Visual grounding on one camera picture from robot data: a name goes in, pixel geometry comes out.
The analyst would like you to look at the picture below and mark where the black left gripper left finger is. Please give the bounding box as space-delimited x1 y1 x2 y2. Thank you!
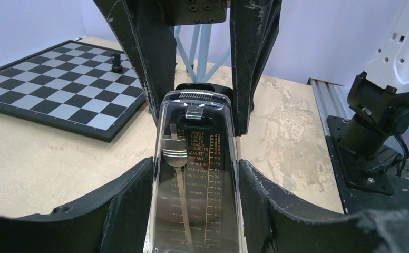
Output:
0 157 153 252

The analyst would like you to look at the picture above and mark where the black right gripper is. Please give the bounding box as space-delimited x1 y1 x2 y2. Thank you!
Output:
94 0 282 135

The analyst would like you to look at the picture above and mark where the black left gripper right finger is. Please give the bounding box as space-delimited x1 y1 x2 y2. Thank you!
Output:
239 160 409 252

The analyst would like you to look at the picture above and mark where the clear metronome cover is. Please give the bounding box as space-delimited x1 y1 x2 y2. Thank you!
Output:
142 90 248 253

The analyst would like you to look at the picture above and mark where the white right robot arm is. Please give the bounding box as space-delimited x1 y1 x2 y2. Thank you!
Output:
95 1 409 157

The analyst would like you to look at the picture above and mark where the light blue music stand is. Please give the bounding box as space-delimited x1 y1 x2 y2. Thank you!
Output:
173 24 231 83

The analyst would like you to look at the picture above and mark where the black chess pawn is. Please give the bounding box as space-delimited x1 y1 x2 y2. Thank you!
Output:
111 52 123 73

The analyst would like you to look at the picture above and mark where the black white chessboard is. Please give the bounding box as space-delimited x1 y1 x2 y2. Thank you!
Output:
0 40 145 142

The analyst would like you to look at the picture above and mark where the aluminium frame rail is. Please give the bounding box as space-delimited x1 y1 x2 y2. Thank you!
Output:
308 78 350 136

